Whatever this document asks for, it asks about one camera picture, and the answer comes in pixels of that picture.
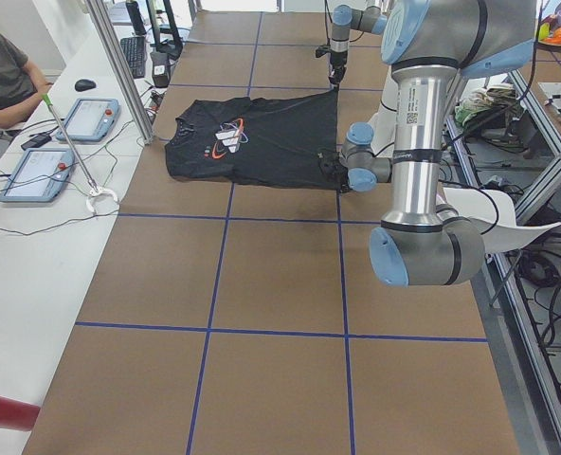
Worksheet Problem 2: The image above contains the metal reacher grabber stick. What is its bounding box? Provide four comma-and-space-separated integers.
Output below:
42, 94, 119, 214

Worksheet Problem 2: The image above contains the red cylinder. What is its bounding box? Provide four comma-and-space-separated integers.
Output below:
0, 396, 41, 431

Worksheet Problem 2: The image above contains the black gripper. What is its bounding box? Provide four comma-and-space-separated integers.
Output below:
317, 149, 348, 185
315, 45, 348, 88

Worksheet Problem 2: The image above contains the black power adapter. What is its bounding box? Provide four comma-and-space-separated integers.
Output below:
21, 134, 52, 150

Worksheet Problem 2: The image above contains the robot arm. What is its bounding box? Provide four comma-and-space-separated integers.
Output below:
325, 1, 537, 286
315, 1, 389, 90

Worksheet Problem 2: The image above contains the near teach pendant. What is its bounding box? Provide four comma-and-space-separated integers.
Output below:
0, 148, 75, 203

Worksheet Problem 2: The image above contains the black printed t-shirt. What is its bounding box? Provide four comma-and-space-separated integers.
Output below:
165, 90, 349, 192

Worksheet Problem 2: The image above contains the teach pendant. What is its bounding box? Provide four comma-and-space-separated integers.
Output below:
0, 148, 75, 203
63, 98, 120, 142

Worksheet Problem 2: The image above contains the black computer mouse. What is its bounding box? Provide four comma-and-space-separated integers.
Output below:
74, 79, 97, 92

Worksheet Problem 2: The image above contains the seated person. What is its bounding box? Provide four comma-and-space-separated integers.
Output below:
0, 33, 52, 130

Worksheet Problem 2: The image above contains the aluminium frame post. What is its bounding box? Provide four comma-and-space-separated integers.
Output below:
85, 0, 154, 145

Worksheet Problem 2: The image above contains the white plastic chair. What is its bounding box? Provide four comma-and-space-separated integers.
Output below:
443, 187, 561, 254

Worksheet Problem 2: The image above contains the black keyboard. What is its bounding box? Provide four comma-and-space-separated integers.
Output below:
119, 36, 146, 79

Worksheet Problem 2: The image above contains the far teach pendant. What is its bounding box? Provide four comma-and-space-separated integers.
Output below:
63, 98, 120, 142

